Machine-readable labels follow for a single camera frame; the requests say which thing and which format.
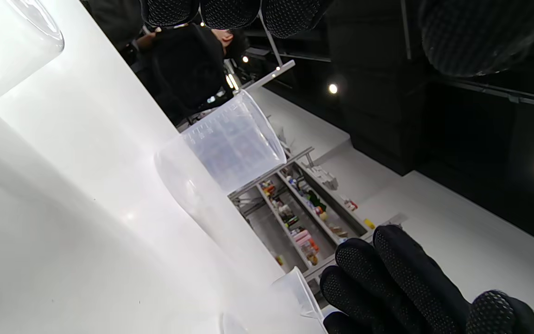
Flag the person's left hand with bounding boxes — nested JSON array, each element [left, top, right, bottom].
[[140, 0, 534, 78]]

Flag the person's right hand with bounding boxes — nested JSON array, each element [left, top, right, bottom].
[[319, 224, 534, 334]]

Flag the large clear plastic beaker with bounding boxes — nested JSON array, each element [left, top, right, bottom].
[[221, 266, 329, 334]]

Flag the small clear plastic beaker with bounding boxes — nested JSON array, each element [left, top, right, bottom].
[[155, 90, 287, 195]]

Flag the largest clear plastic beaker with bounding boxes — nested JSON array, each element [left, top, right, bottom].
[[0, 0, 65, 126]]

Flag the assorted colourful shelf goods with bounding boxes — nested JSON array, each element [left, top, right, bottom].
[[258, 169, 376, 267]]

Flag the metal shelving rack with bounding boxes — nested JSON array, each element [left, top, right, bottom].
[[228, 146, 409, 290]]

